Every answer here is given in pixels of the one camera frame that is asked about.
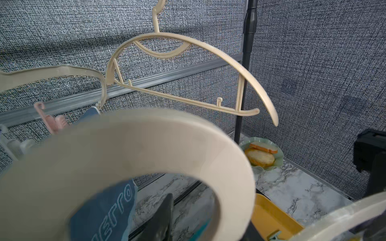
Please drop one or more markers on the black clothes rack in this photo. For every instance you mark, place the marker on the black clothes rack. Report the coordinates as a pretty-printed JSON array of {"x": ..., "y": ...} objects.
[{"x": 249, "y": 29}]

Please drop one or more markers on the dark blue hello towel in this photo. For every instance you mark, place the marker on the dark blue hello towel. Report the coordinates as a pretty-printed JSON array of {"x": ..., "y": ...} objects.
[{"x": 106, "y": 216}]

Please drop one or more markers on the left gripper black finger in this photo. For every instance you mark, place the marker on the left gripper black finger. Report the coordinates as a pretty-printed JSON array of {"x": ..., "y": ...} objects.
[{"x": 159, "y": 227}]

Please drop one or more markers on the orange crust bread slice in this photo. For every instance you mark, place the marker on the orange crust bread slice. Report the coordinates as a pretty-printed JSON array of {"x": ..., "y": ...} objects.
[{"x": 266, "y": 147}]

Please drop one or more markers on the pale green wavy plate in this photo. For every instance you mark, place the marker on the pale green wavy plate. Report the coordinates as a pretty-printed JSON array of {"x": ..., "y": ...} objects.
[{"x": 278, "y": 156}]

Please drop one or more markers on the salmon clothespin on blue towel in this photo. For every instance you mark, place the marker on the salmon clothespin on blue towel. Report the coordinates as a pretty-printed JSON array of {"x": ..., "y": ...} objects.
[{"x": 53, "y": 124}]

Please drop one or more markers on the teal plastic basket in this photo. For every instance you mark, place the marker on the teal plastic basket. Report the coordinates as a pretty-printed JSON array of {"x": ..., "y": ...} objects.
[{"x": 199, "y": 232}]

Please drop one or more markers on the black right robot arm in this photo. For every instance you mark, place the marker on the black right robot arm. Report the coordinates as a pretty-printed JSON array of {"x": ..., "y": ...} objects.
[{"x": 370, "y": 155}]

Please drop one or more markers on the yellow plastic tray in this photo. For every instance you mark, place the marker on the yellow plastic tray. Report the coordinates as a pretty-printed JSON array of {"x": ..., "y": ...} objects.
[{"x": 271, "y": 222}]

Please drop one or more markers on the beige hanger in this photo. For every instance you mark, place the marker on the beige hanger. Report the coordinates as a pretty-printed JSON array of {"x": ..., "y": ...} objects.
[
  {"x": 189, "y": 37},
  {"x": 40, "y": 193},
  {"x": 10, "y": 80}
]

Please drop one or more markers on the round bread bun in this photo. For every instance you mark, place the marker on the round bread bun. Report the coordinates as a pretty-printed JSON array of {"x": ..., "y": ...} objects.
[{"x": 259, "y": 158}]

